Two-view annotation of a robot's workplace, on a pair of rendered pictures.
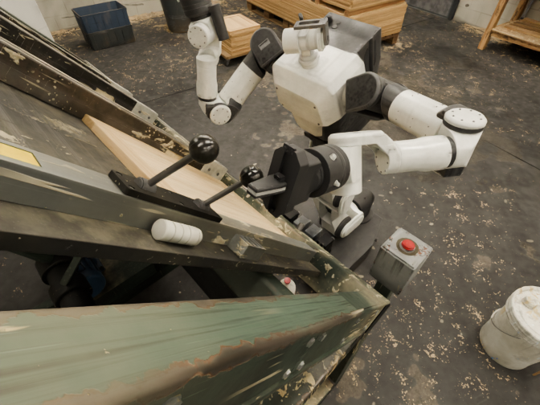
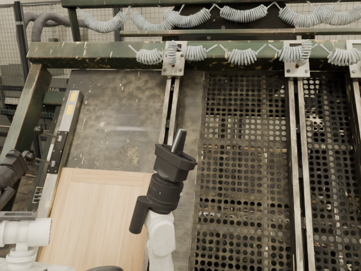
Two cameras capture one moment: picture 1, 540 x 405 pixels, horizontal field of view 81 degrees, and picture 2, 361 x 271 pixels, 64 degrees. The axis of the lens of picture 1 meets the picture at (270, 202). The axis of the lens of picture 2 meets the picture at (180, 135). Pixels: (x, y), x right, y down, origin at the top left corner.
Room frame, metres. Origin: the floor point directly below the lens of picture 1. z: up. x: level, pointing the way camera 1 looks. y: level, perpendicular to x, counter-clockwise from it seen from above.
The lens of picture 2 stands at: (1.64, -0.17, 1.83)
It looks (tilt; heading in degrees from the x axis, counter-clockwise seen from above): 16 degrees down; 142
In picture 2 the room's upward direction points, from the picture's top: straight up
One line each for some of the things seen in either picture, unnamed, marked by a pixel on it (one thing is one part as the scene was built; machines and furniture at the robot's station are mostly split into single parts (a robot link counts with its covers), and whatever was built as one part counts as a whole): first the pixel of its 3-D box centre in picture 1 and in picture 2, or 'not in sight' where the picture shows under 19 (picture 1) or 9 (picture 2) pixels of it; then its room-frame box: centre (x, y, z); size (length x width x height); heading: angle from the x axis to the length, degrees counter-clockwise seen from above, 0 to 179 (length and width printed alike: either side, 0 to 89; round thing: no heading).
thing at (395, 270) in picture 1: (398, 262); not in sight; (0.57, -0.43, 0.84); 0.12 x 0.12 x 0.18; 43
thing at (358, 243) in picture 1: (334, 229); not in sight; (1.22, -0.41, 0.19); 0.64 x 0.52 x 0.33; 133
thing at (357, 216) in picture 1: (340, 217); not in sight; (1.24, -0.43, 0.28); 0.21 x 0.20 x 0.13; 133
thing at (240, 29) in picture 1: (232, 38); not in sight; (4.28, 0.48, 0.20); 0.61 x 0.53 x 0.40; 34
